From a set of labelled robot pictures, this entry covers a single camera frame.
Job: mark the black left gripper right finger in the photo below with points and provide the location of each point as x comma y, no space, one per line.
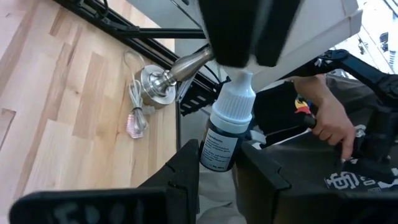
295,205

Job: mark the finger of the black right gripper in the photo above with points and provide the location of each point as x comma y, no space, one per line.
228,31
276,31

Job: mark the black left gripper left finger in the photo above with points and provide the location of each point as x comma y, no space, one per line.
124,205

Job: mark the small black food colouring bottle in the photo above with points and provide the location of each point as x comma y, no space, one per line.
227,124

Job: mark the white drum lamp shade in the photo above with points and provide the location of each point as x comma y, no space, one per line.
311,40

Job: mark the person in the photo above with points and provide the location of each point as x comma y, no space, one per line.
311,161

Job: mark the silver metal lamp stand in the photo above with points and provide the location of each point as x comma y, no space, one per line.
155,84

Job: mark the person's hand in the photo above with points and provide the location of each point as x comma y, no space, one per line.
332,121

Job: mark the black metal table frame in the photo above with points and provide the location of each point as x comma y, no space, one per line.
168,33

